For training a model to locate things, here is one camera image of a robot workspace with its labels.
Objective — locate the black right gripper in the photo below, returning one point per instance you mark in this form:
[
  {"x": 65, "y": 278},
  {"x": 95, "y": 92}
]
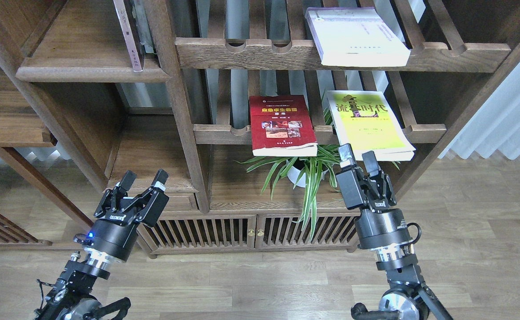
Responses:
[{"x": 380, "y": 224}]

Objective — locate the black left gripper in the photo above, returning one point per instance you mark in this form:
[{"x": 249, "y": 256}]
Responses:
[{"x": 118, "y": 216}]

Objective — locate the yellow green paperback book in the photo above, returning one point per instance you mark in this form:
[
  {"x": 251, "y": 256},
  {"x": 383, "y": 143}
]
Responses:
[{"x": 365, "y": 120}]

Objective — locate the red paperback book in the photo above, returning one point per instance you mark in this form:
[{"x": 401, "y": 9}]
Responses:
[{"x": 281, "y": 126}]

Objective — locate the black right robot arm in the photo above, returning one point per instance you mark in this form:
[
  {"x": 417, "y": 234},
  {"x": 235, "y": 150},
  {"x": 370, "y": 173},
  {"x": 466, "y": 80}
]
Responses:
[{"x": 409, "y": 298}]

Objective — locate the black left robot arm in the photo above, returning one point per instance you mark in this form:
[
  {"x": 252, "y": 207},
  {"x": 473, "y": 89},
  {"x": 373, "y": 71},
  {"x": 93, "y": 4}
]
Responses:
[{"x": 70, "y": 297}]

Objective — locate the white plant pot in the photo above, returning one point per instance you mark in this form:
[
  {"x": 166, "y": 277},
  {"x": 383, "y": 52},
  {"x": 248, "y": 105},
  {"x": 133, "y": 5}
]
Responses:
[{"x": 294, "y": 173}]

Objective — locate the green spider plant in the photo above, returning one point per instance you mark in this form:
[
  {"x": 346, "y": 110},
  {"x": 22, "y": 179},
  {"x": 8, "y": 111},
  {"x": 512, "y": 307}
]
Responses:
[{"x": 326, "y": 154}]

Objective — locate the white purple paperback book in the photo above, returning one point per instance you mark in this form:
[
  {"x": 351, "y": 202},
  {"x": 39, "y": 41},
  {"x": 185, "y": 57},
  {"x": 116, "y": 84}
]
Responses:
[{"x": 355, "y": 37}]

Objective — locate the dark wooden bookshelf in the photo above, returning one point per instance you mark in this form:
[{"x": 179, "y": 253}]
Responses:
[{"x": 69, "y": 60}]

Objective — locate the white pleated curtain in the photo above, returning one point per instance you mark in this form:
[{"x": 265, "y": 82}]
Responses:
[{"x": 495, "y": 128}]

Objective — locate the grey upright book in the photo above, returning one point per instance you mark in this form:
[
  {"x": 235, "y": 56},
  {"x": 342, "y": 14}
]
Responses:
[{"x": 142, "y": 26}]

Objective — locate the thin upright pink book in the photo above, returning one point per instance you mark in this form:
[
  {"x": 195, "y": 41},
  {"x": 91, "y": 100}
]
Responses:
[{"x": 135, "y": 49}]

